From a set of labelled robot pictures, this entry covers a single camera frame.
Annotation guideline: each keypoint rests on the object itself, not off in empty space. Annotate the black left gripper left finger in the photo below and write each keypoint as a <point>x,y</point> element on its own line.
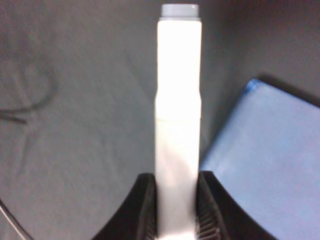
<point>136,217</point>

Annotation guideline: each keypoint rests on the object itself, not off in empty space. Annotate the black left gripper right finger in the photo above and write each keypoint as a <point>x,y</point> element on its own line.
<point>219,217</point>

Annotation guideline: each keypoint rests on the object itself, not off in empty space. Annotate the white marker pen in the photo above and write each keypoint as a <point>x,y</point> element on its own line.
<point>177,114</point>

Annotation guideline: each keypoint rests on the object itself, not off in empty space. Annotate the blue notebook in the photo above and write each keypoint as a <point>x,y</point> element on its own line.
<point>266,159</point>

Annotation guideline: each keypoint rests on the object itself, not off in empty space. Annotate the black tablecloth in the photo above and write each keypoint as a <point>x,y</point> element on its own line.
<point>77,88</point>

